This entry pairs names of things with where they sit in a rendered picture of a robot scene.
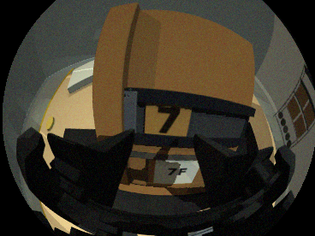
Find white paper ticket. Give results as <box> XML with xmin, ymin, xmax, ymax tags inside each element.
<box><xmin>154</xmin><ymin>160</ymin><xmax>199</xmax><ymax>184</ymax></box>

